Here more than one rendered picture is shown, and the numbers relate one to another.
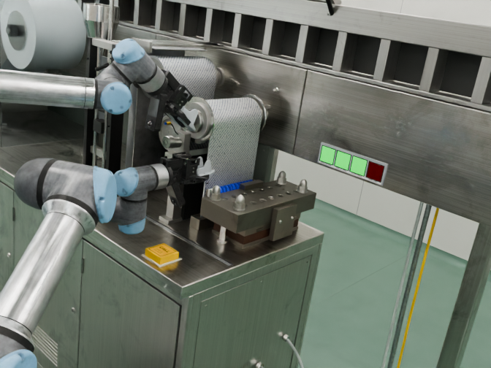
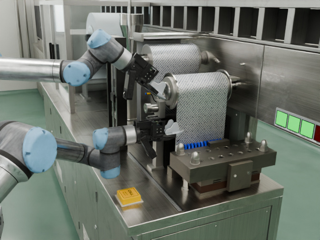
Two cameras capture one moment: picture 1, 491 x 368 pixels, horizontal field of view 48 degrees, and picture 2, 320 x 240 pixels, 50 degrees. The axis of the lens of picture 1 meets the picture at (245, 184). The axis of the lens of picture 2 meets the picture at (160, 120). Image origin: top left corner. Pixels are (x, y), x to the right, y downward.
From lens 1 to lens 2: 0.59 m
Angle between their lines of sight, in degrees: 23
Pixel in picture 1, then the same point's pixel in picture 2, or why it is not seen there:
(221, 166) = (191, 127)
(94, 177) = (26, 135)
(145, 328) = not seen: outside the picture
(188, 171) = (154, 131)
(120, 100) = (76, 75)
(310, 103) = (267, 74)
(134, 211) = (106, 161)
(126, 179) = (97, 137)
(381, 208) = not seen: outside the picture
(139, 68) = (106, 51)
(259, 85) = (232, 62)
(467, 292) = not seen: outside the picture
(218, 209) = (179, 163)
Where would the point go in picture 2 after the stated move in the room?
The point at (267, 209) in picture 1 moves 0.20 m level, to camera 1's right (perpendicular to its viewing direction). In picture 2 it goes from (221, 164) to (277, 175)
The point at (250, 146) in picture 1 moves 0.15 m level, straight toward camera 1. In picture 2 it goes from (218, 111) to (207, 121)
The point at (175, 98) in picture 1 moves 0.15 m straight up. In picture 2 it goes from (142, 74) to (143, 32)
